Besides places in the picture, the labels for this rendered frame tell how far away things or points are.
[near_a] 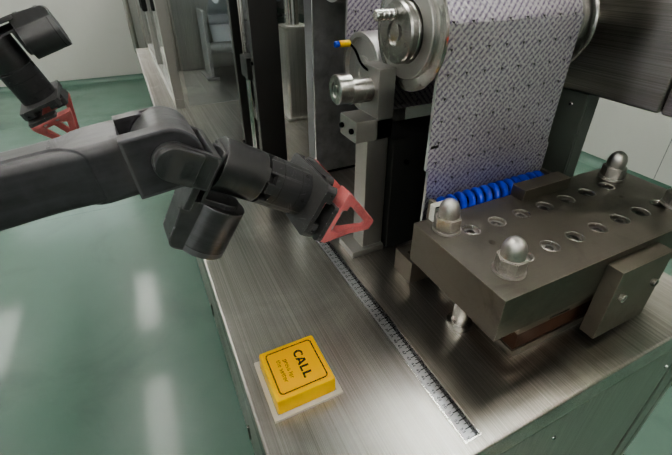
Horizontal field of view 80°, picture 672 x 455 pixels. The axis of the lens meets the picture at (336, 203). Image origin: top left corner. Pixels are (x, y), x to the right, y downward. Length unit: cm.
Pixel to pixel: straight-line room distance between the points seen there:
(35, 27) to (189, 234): 51
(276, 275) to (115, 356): 131
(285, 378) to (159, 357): 135
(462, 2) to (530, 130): 24
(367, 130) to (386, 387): 33
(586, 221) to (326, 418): 41
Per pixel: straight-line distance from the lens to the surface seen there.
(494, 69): 58
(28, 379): 198
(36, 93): 87
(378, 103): 57
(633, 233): 64
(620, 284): 58
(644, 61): 75
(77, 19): 600
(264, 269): 67
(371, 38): 64
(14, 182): 40
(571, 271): 53
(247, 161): 42
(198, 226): 44
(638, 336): 69
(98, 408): 177
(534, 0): 62
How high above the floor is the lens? 133
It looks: 31 degrees down
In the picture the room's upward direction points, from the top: straight up
